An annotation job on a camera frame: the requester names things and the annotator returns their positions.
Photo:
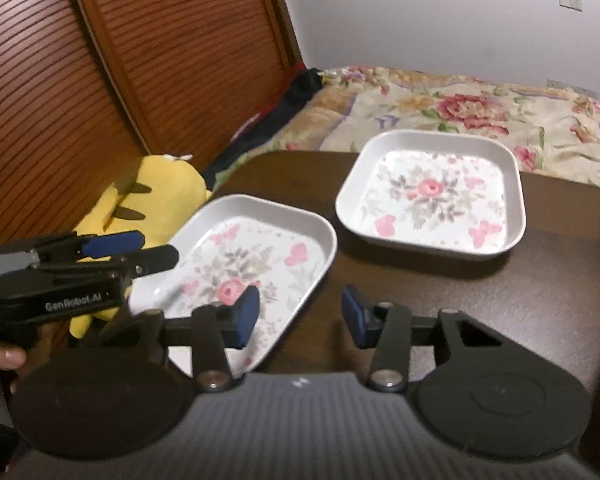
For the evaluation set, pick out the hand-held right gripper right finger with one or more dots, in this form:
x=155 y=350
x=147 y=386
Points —
x=354 y=316

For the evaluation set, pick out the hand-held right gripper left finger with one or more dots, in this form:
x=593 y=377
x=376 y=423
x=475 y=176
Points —
x=246 y=316

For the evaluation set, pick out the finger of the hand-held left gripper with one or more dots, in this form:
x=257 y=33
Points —
x=112 y=243
x=152 y=260

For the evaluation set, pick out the white floral square plate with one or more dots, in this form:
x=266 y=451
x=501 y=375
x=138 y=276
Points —
x=280 y=240
x=430 y=195

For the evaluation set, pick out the person's left hand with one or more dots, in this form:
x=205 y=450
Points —
x=5 y=357

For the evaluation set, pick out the yellow plush toy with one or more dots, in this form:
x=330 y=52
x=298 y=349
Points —
x=170 y=180

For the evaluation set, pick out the wooden louvered door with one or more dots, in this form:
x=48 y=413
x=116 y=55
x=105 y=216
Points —
x=35 y=125
x=190 y=45

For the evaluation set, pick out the dark cloth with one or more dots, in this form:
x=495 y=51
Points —
x=292 y=92

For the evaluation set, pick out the floral blanket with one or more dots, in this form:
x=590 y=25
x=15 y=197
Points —
x=455 y=105

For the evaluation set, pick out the white wall outlet strip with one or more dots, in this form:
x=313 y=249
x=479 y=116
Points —
x=575 y=87

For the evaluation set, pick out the white wall switch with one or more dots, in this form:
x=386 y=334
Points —
x=570 y=1

